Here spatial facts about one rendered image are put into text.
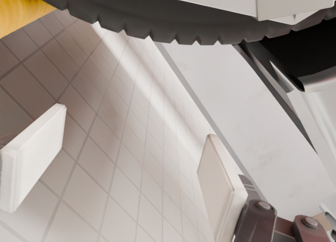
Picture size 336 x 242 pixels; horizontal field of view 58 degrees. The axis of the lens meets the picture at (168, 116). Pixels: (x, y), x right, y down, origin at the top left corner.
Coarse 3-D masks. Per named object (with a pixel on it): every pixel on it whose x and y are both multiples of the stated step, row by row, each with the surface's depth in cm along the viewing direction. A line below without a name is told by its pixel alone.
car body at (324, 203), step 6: (324, 198) 267; (330, 198) 256; (324, 204) 256; (330, 204) 248; (324, 210) 265; (330, 210) 242; (330, 216) 272; (330, 222) 269; (330, 228) 300; (330, 234) 301
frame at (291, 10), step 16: (192, 0) 22; (208, 0) 22; (224, 0) 22; (240, 0) 22; (256, 0) 22; (272, 0) 22; (288, 0) 22; (304, 0) 22; (320, 0) 22; (256, 16) 23; (272, 16) 22; (288, 16) 23; (304, 16) 23
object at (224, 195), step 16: (208, 144) 19; (208, 160) 18; (224, 160) 16; (208, 176) 17; (224, 176) 14; (208, 192) 17; (224, 192) 14; (240, 192) 13; (208, 208) 16; (224, 208) 14; (240, 208) 13; (224, 224) 14; (224, 240) 14
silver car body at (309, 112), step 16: (240, 48) 202; (256, 48) 65; (256, 64) 187; (272, 64) 49; (272, 80) 163; (288, 80) 42; (288, 96) 52; (304, 96) 38; (320, 96) 37; (288, 112) 138; (304, 112) 44; (320, 112) 39; (304, 128) 55; (320, 128) 41; (320, 144) 47
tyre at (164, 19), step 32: (64, 0) 30; (96, 0) 30; (128, 0) 30; (160, 0) 30; (128, 32) 32; (160, 32) 31; (192, 32) 31; (224, 32) 31; (256, 32) 32; (288, 32) 32
